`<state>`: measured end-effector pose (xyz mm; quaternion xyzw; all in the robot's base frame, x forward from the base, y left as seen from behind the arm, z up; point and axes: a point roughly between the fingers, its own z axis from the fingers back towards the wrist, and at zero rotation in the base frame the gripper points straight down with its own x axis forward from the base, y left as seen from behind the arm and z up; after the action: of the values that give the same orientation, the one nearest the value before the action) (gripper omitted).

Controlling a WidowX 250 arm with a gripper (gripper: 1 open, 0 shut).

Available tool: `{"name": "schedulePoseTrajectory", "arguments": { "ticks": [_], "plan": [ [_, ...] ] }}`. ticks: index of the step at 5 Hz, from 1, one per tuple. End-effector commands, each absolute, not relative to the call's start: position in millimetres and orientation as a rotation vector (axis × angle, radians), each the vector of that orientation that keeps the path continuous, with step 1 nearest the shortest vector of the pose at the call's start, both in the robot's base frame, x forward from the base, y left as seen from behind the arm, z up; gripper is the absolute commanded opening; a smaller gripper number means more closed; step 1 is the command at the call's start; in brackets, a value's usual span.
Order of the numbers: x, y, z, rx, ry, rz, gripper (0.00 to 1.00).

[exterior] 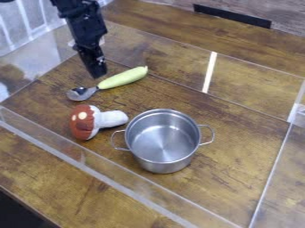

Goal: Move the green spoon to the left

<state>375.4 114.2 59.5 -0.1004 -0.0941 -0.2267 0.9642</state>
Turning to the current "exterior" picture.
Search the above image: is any stainless steel pot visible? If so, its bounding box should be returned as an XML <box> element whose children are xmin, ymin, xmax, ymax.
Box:
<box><xmin>111</xmin><ymin>109</ymin><xmax>216</xmax><ymax>174</ymax></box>

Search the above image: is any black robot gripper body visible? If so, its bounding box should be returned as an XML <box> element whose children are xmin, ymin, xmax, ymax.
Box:
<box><xmin>50</xmin><ymin>0</ymin><xmax>107</xmax><ymax>50</ymax></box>

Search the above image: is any clear acrylic barrier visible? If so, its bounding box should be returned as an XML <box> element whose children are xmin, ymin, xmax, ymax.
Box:
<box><xmin>0</xmin><ymin>106</ymin><xmax>241</xmax><ymax>228</ymax></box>
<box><xmin>249</xmin><ymin>80</ymin><xmax>305</xmax><ymax>228</ymax></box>

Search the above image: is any clear acrylic bracket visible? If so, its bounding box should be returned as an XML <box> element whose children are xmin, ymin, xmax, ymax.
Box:
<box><xmin>69</xmin><ymin>37</ymin><xmax>105</xmax><ymax>48</ymax></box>

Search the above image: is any clear acrylic front barrier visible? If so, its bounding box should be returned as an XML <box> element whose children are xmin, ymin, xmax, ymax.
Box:
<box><xmin>0</xmin><ymin>106</ymin><xmax>241</xmax><ymax>228</ymax></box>

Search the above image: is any clear acrylic right barrier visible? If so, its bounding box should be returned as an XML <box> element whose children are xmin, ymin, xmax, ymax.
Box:
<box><xmin>249</xmin><ymin>80</ymin><xmax>305</xmax><ymax>228</ymax></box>

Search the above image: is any black strip on table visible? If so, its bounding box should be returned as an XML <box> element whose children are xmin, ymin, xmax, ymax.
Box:
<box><xmin>193</xmin><ymin>4</ymin><xmax>272</xmax><ymax>29</ymax></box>

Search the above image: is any green handled metal spoon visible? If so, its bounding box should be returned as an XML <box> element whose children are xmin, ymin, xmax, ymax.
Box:
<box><xmin>66</xmin><ymin>66</ymin><xmax>148</xmax><ymax>102</ymax></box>

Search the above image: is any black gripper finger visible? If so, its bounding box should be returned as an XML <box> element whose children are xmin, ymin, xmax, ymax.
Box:
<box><xmin>93</xmin><ymin>46</ymin><xmax>107</xmax><ymax>78</ymax></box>
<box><xmin>78</xmin><ymin>47</ymin><xmax>98</xmax><ymax>78</ymax></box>

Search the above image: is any plush brown white mushroom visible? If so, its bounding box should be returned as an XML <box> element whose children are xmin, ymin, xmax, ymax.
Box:
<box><xmin>70</xmin><ymin>104</ymin><xmax>129</xmax><ymax>141</ymax></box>

